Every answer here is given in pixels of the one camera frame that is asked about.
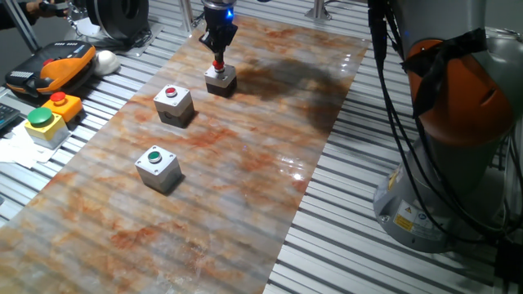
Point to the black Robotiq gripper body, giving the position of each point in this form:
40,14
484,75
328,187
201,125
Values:
218,24

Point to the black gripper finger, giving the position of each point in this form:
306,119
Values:
229,41
209,41

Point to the grey box red mushroom button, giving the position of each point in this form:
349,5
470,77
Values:
220,81

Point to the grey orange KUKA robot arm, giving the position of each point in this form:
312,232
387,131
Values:
461,102

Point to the bystander hand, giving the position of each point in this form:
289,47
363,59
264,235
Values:
38,9

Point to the black round spool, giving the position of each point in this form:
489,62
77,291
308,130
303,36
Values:
114,18

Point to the white computer mouse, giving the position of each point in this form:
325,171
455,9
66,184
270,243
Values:
106,63

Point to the grey box green flat button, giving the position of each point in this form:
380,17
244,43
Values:
159,173

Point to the marble pattern orange mat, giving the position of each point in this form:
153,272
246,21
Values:
204,183

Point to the orange box red mushroom button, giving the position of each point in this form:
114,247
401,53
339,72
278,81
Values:
67,107

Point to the orange black teach pendant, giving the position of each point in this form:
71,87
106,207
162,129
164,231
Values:
53,69

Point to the yellow box green mushroom button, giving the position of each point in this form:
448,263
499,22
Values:
47,130

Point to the black keyboard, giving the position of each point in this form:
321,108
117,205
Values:
7,116

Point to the white paper sheets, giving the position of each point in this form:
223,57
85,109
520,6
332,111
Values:
20,153

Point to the aluminium frame post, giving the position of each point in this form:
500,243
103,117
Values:
318,10
186,16

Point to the grey slanted frame bar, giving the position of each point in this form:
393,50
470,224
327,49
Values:
22,26

